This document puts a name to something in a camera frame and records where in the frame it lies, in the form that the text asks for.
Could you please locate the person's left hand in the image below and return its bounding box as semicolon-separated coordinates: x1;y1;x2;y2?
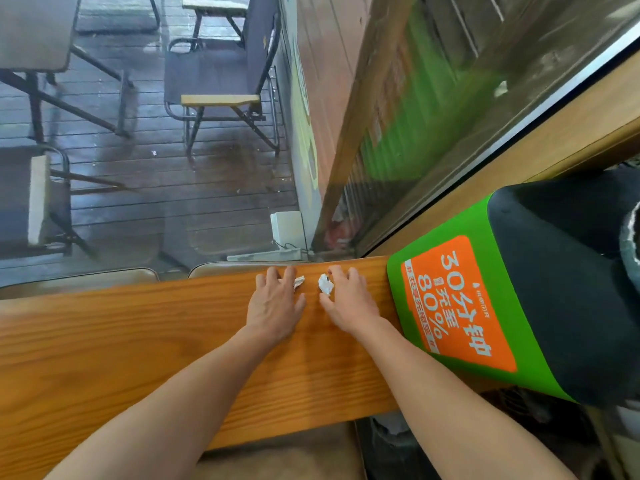
243;265;307;347

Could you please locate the person's right hand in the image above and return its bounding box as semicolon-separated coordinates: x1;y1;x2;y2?
318;265;387;341

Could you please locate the person's right forearm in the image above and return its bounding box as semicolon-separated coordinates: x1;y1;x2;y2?
357;317;576;480

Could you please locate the person's left forearm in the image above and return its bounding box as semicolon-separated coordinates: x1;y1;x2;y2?
45;325;282;480

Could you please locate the small white outdoor box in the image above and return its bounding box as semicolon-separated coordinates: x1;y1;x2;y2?
269;211;307;251

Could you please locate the white trash bin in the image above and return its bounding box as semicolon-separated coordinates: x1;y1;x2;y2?
355;412;441;480

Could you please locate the orange wooden table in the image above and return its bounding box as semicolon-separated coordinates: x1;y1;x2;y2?
0;255;506;480

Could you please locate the green black charging station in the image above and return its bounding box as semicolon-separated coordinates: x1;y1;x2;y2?
386;167;640;409

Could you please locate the black folding armchair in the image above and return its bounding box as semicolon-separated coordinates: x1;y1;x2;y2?
163;0;282;158
75;0;162;35
0;143;127;259

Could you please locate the dark outdoor folding table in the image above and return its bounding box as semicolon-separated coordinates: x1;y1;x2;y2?
0;0;137;141

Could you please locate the wooden window frame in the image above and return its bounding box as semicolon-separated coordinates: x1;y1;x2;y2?
367;49;640;258

